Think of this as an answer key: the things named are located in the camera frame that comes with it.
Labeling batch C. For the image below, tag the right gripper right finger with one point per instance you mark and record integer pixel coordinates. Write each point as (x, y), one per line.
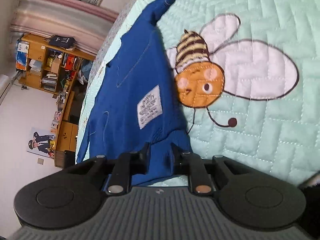
(191, 165)

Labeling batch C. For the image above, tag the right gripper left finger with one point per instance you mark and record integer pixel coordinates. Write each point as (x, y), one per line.
(127, 165)

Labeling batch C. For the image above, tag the blue knit sweater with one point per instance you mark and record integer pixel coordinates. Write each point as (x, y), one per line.
(137, 101)

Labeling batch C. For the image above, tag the pilot boy poster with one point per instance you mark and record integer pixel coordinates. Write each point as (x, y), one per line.
(41, 142)

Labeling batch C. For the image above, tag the bee pattern quilted bedspread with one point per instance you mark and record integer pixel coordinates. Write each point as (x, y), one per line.
(247, 79)

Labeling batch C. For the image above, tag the wooden bookshelf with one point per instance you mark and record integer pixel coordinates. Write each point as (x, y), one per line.
(49, 68)

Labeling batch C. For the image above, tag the pink curtain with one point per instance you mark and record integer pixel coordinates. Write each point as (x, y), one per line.
(88, 24)

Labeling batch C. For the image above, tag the white wall air conditioner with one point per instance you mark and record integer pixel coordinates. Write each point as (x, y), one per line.
(5, 84)

